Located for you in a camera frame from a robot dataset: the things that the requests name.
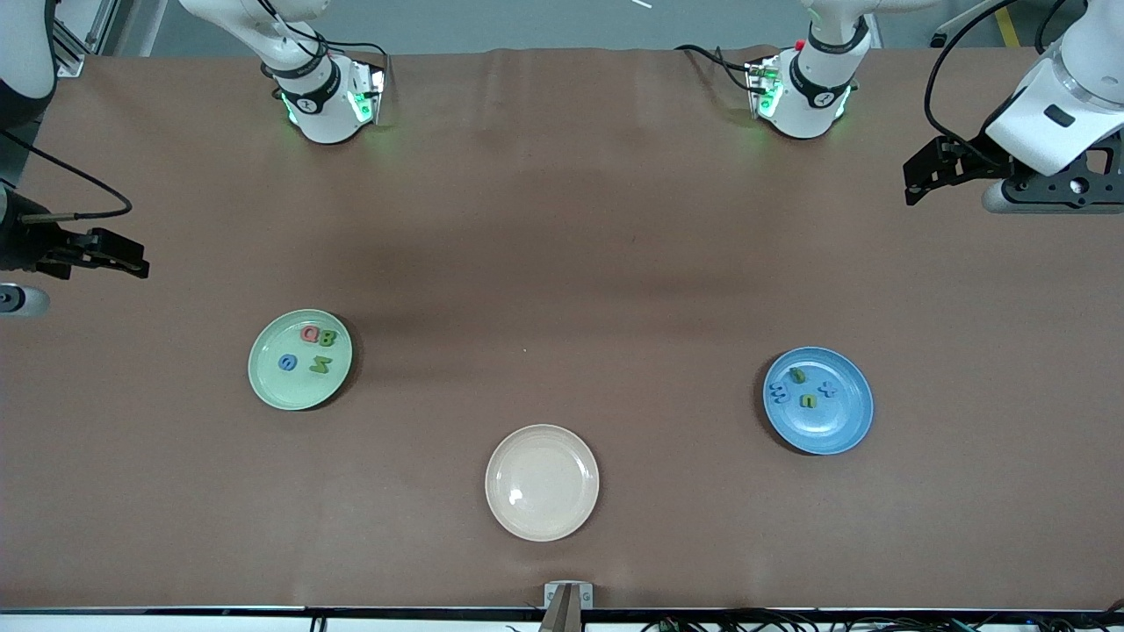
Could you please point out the left arm base control box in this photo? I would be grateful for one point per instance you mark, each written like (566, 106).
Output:
(766, 88)

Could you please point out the grey metal camera bracket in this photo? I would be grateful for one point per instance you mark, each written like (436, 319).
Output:
(551, 597)

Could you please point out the brown table mat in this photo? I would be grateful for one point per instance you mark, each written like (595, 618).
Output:
(176, 483)

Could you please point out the green plate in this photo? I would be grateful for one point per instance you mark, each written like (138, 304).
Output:
(281, 391)

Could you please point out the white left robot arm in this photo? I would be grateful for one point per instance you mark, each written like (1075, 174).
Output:
(817, 88)

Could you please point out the blue foam letter m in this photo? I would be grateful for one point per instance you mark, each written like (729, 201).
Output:
(776, 392)

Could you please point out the beige plate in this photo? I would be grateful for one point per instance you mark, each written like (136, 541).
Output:
(542, 483)

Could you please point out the blue plate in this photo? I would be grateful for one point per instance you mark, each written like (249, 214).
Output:
(843, 430)

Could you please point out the blue foam letter O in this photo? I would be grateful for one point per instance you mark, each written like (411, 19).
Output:
(282, 362)

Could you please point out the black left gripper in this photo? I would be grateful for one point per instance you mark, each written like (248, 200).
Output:
(973, 162)

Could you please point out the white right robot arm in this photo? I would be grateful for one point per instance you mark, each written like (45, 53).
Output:
(307, 88)

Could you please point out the green foam letter Z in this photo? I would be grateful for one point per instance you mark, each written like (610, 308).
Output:
(320, 365)

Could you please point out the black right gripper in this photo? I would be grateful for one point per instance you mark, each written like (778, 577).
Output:
(19, 247)

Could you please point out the right arm base control box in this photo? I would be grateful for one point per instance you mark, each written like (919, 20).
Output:
(364, 96)

